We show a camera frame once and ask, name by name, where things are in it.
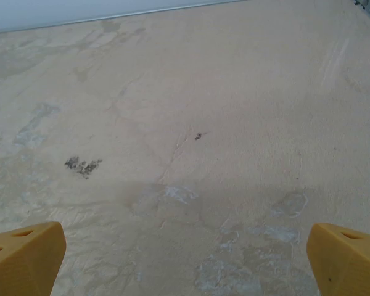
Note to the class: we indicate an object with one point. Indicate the white enclosure panel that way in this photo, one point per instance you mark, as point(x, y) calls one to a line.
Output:
point(49, 12)

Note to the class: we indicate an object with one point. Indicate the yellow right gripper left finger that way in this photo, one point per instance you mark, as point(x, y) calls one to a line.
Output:
point(24, 265)

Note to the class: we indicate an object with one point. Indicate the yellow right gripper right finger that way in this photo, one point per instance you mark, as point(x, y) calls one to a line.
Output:
point(348, 268)

